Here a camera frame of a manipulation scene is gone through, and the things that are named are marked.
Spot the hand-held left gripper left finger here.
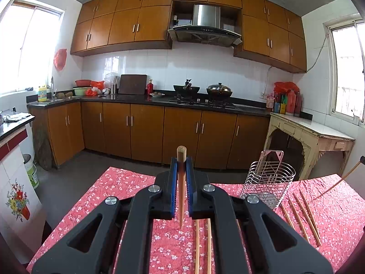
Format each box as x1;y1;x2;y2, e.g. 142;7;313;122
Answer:
31;157;181;274

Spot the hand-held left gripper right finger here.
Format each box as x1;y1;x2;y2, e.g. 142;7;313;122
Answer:
187;158;334;274

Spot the wooden chopstick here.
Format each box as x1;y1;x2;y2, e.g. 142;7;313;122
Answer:
288;198;310;242
176;145;188;229
293;194;319;244
280;203;296;230
207;219;212;274
316;161;358;200
299;191;322;246
195;220;200;274

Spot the steel wire utensil holder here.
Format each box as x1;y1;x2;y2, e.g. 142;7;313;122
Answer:
239;160;296;210

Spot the red floral tablecloth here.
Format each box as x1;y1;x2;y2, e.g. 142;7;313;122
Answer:
26;166;365;274

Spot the worn cream wooden table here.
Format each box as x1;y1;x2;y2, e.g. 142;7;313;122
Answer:
264;112;356;180

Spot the brown base cabinet unit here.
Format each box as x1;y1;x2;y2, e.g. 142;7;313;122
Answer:
29;101;271;170

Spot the black gas stove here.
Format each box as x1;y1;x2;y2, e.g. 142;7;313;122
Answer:
169;97;236;109

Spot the cluster of sauce bottles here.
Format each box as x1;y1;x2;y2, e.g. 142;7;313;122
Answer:
266;88;303;117

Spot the white framed window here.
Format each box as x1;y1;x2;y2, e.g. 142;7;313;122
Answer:
323;20;365;124

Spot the black kitchen countertop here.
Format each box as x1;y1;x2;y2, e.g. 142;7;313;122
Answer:
27;90;313;120

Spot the red bag over bottles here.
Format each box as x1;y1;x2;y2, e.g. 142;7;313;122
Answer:
274;81;300;93

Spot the wok with steel lid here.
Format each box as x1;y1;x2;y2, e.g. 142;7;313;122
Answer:
206;83;233;99

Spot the dark wooden cutting board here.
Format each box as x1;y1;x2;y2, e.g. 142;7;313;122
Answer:
118;74;148;95

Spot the white plastic bag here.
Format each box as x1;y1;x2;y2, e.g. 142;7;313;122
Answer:
104;72;120;89

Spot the pale green basin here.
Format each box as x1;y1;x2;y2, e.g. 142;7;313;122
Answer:
73;86;93;97

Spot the white plastic bucket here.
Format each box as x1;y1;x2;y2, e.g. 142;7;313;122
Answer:
23;154;39;189

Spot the floral tile panel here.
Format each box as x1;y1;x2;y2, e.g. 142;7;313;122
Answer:
0;145;47;254

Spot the black side counter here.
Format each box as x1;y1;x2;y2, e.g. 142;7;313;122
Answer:
0;114;36;142

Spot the white rag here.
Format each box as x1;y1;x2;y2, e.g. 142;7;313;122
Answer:
4;113;32;122

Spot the steel range hood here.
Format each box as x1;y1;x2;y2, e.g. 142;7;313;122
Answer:
168;4;242;47

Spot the large sliding window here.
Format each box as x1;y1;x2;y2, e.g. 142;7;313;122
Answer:
0;0;65;95

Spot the black wok with handle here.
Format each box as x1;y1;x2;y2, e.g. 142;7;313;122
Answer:
173;79;201;99

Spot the grey wall cable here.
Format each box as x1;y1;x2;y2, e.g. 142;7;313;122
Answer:
264;34;328;97

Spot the brown wall cabinet unit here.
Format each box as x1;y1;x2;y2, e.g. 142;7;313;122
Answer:
70;0;308;73

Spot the red plastic bag on wall hook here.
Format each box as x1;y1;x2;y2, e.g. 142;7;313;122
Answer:
54;48;67;71

